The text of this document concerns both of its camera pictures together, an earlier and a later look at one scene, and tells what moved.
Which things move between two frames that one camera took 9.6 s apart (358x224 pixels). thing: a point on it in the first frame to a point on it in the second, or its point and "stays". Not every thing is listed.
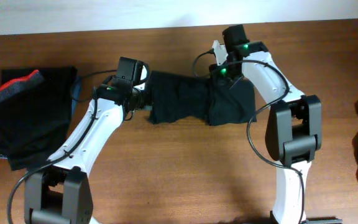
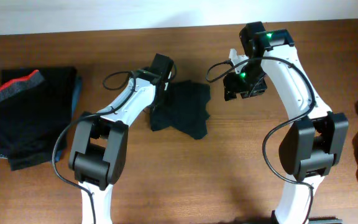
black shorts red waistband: (29, 116) stays
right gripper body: (234, 81) to (239, 90)
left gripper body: (142, 98) to (159, 97)
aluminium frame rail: (324, 221) stays
